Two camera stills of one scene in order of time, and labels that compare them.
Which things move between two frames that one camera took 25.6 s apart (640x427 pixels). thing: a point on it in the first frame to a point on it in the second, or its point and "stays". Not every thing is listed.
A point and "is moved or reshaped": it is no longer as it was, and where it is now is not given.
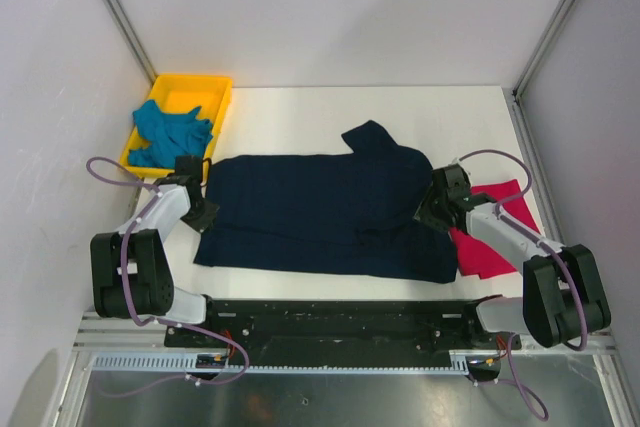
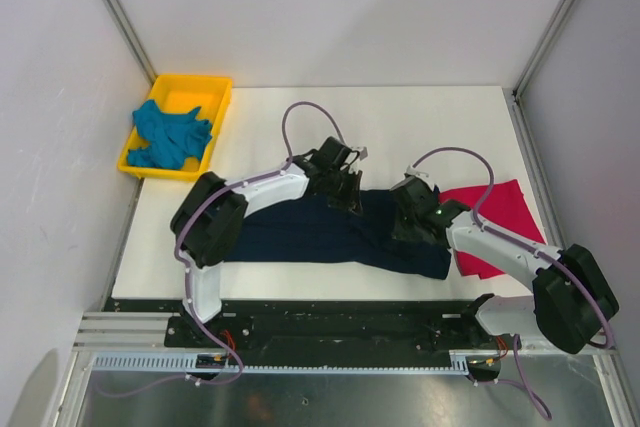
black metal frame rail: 344,326 stays
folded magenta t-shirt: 476,258 stays
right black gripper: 424,213 to 400,232
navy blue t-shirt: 349,212 is moved or reshaped
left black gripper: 202,223 to 355,206
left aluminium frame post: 115,8 stays
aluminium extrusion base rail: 104,334 stays
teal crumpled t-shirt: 169,135 stays
